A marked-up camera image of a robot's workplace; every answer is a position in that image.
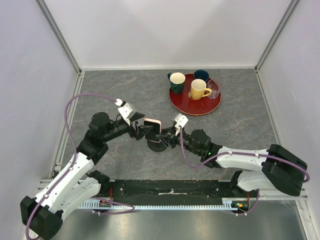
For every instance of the aluminium frame post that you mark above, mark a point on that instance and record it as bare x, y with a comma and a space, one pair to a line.
58, 34
277, 33

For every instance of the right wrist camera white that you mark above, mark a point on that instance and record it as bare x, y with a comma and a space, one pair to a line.
179, 120

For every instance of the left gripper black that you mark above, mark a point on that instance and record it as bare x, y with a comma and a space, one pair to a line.
140, 130

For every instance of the black phone stand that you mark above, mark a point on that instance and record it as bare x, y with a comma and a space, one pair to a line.
154, 143

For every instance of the left aluminium frame post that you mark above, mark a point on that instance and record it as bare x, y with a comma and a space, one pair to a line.
58, 34

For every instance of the round red tray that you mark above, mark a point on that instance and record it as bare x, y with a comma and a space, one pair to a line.
185, 104

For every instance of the right aluminium frame post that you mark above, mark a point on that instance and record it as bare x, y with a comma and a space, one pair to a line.
277, 33

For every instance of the dark blue mug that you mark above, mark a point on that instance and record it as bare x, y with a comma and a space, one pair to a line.
202, 75

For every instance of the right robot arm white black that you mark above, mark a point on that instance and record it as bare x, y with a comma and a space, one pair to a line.
272, 168

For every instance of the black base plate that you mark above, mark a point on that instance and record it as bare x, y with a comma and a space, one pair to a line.
170, 192

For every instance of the slotted cable duct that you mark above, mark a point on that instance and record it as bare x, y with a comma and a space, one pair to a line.
101, 205

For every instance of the clear glass cup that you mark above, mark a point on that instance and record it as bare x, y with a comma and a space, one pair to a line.
215, 89

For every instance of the green mug cream inside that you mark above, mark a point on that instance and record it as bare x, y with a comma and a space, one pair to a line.
177, 82

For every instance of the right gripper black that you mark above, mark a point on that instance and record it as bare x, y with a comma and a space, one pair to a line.
166, 137

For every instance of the yellow mug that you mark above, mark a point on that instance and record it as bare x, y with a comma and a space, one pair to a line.
198, 89

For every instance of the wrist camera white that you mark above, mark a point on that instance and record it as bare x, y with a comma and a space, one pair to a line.
179, 120
127, 112

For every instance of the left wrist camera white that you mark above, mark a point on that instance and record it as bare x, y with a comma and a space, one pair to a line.
127, 112

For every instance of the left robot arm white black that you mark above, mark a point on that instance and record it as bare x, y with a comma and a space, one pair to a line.
44, 214

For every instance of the phone with pink case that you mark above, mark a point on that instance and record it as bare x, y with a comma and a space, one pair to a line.
155, 130

